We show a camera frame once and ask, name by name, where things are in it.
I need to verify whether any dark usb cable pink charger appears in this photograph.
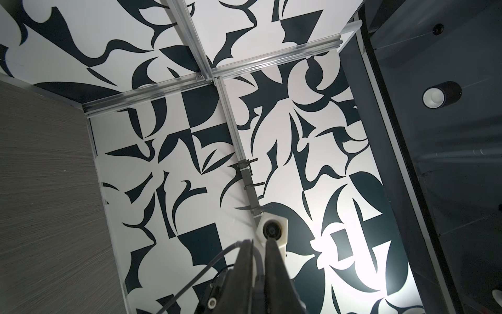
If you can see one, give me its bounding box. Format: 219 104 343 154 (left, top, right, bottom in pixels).
156 240 265 314

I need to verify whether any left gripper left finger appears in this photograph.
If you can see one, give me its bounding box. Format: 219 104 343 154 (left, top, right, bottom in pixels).
212 240 254 314

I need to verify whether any black wall hook rack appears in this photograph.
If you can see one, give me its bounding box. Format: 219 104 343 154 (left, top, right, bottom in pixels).
238 158 265 218

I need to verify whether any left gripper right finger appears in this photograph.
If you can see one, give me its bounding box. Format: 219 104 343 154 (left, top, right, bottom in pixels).
265 238 307 314

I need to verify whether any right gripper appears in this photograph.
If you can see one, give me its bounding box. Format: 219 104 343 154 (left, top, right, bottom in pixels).
193 266 233 314

